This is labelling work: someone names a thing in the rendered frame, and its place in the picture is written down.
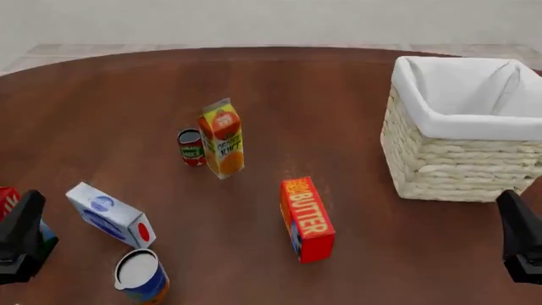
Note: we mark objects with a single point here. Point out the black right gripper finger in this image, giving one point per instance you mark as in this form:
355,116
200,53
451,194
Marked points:
521,225

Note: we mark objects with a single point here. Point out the red printed box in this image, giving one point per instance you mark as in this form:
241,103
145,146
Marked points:
7,200

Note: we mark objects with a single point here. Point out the pale woven wicker basket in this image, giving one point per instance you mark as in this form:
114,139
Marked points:
457,171

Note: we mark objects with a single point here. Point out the orange juice carton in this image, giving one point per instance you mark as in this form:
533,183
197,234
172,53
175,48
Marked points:
222,139

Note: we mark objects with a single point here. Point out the white cloth basket liner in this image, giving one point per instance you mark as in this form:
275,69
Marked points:
449,95

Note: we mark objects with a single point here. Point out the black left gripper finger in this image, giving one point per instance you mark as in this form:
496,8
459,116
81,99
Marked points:
23,225

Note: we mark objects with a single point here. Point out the red butter box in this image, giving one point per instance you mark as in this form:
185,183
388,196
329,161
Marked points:
311,219

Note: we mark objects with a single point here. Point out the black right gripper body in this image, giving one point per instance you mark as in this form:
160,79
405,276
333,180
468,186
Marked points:
527,268

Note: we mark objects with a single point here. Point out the red tomato sauce can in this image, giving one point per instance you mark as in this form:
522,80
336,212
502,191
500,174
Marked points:
191,152

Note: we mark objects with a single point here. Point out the white box with blue print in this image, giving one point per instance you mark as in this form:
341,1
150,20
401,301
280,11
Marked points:
108,214

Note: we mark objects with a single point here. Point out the blue can with white lid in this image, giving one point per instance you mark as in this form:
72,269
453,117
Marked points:
142,276

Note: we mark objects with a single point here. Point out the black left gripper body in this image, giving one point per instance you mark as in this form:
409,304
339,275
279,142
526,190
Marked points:
14,271

